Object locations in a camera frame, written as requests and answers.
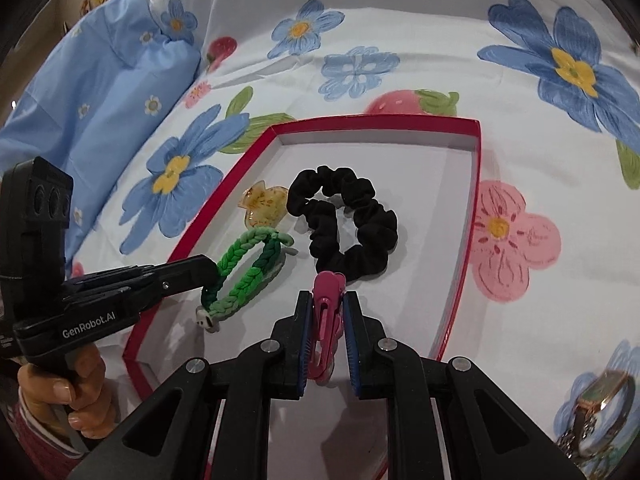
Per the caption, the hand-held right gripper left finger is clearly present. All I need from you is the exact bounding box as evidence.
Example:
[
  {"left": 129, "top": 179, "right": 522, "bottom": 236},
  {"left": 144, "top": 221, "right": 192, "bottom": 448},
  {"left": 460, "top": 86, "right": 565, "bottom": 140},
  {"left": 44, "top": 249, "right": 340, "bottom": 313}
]
[{"left": 65, "top": 290, "right": 316, "bottom": 480}]

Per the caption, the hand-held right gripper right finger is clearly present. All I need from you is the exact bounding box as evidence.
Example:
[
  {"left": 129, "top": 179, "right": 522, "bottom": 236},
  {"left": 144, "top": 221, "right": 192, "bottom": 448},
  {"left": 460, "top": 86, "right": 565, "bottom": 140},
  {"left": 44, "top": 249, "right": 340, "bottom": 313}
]
[{"left": 342, "top": 291, "right": 586, "bottom": 480}]

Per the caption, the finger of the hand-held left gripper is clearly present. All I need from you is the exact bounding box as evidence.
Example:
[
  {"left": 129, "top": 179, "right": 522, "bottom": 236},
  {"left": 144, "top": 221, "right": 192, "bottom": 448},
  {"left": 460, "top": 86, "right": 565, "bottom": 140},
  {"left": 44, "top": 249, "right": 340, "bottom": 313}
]
[{"left": 149, "top": 254, "right": 222, "bottom": 307}]

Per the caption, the pink hair clip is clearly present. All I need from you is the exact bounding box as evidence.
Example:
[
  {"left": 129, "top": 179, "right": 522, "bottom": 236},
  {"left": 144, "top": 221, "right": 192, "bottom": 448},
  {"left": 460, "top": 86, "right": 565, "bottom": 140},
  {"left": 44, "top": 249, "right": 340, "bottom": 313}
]
[{"left": 306, "top": 271, "right": 347, "bottom": 386}]

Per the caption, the green braided bracelet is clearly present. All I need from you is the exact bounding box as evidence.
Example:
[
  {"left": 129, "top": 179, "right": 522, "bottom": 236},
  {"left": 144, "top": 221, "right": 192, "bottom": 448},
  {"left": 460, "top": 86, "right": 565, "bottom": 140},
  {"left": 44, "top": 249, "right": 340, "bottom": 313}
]
[{"left": 196, "top": 227, "right": 296, "bottom": 333}]

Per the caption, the red shallow box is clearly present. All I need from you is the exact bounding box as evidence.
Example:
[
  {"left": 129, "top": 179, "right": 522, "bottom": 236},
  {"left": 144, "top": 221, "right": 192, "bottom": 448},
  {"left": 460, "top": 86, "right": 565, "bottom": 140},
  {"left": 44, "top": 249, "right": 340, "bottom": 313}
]
[{"left": 122, "top": 115, "right": 483, "bottom": 480}]

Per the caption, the brown leather bracelet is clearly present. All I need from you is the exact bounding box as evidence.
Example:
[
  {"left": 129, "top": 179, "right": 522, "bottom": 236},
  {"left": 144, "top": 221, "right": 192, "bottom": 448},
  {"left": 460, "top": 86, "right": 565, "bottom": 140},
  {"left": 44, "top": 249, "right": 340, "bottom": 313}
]
[{"left": 555, "top": 367, "right": 636, "bottom": 461}]

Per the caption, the person's left forearm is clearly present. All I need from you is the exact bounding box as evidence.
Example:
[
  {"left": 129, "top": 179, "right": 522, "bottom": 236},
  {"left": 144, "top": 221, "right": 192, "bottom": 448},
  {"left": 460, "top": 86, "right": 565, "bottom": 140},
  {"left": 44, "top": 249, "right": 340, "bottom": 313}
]
[{"left": 0, "top": 387, "right": 88, "bottom": 468}]

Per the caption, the person's left hand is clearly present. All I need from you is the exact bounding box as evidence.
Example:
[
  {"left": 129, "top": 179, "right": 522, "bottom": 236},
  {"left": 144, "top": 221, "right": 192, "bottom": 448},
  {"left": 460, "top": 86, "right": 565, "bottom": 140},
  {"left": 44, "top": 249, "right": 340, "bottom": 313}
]
[{"left": 17, "top": 344, "right": 119, "bottom": 442}]

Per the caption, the amber flower hair clip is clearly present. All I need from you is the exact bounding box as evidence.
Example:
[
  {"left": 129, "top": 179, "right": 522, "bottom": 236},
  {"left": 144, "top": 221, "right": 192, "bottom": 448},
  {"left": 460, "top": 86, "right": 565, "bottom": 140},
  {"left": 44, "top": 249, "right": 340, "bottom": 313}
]
[{"left": 238, "top": 183, "right": 291, "bottom": 231}]

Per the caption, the black scrunchie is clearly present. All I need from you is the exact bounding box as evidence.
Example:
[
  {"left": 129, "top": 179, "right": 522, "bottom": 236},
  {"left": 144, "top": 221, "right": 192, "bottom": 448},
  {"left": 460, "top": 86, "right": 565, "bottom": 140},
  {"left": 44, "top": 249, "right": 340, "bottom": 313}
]
[{"left": 286, "top": 165, "right": 399, "bottom": 282}]

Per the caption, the light blue flowered pillow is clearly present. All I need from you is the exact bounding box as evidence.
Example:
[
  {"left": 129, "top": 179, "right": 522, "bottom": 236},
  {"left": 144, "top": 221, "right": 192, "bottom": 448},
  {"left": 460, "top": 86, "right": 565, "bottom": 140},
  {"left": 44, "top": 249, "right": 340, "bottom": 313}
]
[{"left": 0, "top": 0, "right": 203, "bottom": 281}]

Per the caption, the floral bed sheet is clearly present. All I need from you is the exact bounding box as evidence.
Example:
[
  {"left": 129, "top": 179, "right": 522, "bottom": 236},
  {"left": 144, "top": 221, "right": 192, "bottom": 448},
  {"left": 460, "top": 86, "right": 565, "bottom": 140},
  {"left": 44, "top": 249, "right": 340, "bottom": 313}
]
[{"left": 0, "top": 0, "right": 640, "bottom": 480}]

